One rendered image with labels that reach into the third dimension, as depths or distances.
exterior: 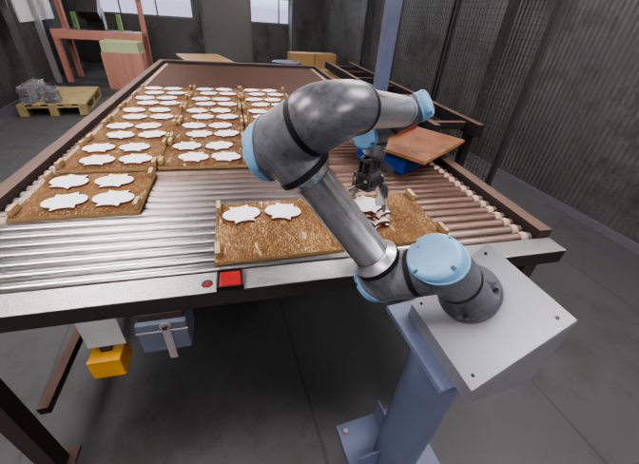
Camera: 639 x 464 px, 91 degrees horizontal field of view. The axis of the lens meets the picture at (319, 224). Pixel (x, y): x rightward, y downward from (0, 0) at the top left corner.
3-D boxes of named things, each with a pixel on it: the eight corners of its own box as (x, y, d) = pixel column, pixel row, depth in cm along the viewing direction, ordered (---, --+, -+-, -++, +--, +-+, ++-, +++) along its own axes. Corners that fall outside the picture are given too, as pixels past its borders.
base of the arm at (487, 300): (518, 295, 73) (506, 277, 67) (468, 337, 75) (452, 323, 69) (472, 256, 85) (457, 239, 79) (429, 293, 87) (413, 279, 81)
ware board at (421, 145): (463, 143, 181) (464, 140, 180) (423, 164, 149) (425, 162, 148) (389, 121, 207) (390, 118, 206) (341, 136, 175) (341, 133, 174)
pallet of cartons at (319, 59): (343, 91, 777) (347, 57, 736) (294, 91, 740) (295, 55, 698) (331, 84, 848) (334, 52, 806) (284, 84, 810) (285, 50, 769)
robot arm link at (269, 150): (428, 307, 73) (277, 108, 49) (373, 313, 82) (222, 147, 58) (431, 267, 81) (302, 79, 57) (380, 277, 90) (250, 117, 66)
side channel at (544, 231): (541, 248, 128) (552, 229, 122) (529, 249, 126) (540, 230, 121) (318, 73, 450) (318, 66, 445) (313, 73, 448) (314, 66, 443)
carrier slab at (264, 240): (341, 252, 107) (342, 248, 106) (215, 266, 97) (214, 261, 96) (317, 201, 134) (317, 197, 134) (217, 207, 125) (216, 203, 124)
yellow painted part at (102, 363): (126, 374, 97) (103, 324, 84) (94, 379, 95) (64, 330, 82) (133, 351, 104) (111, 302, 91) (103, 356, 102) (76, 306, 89)
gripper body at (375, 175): (350, 186, 110) (355, 153, 103) (365, 180, 115) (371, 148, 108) (368, 195, 105) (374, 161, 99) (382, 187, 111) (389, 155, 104)
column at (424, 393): (455, 495, 128) (562, 376, 79) (372, 534, 117) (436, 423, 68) (406, 402, 157) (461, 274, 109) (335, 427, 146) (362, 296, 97)
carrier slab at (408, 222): (448, 241, 116) (450, 238, 115) (342, 251, 107) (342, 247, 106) (406, 195, 144) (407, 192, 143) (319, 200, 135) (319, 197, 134)
